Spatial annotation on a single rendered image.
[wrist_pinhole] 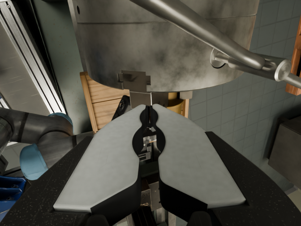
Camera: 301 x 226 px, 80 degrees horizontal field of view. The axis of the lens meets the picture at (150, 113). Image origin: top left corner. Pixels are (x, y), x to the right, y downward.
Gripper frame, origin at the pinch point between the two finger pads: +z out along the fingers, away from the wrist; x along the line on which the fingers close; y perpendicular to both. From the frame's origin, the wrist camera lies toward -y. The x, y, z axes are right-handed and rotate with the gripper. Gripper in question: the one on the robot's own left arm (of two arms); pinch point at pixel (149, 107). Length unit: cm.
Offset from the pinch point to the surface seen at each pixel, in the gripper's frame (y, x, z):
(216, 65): 1.0, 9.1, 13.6
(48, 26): -2, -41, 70
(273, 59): -1.2, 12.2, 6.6
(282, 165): 191, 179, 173
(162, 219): 101, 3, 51
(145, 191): 51, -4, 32
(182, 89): 3.7, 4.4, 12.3
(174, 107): 12.8, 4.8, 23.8
